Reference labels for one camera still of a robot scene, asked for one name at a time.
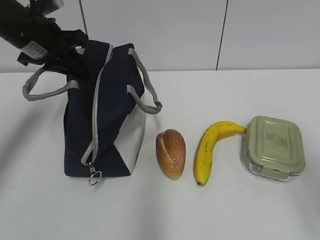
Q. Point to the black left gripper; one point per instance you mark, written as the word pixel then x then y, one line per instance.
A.
pixel 42 42

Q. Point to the navy and white lunch bag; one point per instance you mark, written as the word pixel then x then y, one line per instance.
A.
pixel 104 119

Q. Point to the brown bread roll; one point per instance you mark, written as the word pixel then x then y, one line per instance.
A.
pixel 171 153

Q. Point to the yellow banana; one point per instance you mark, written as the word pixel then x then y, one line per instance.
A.
pixel 203 160

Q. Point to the green lidded glass container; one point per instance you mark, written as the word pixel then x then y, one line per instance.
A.
pixel 274 148

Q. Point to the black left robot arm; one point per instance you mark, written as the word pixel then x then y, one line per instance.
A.
pixel 10 10

